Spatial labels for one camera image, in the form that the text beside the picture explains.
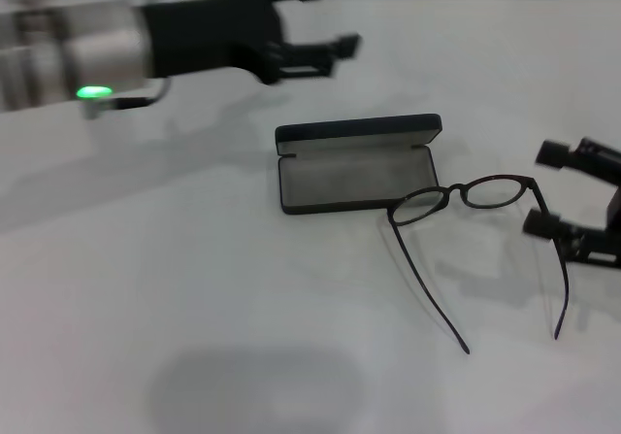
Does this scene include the black round glasses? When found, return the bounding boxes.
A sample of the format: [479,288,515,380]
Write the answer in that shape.
[386,174,571,355]

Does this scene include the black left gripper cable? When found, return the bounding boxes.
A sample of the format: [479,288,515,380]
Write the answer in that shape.
[80,78,172,119]

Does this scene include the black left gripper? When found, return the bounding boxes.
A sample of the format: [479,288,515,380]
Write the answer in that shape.
[143,0,363,86]

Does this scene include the black glasses case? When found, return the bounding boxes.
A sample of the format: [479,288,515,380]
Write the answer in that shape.
[275,113,443,217]

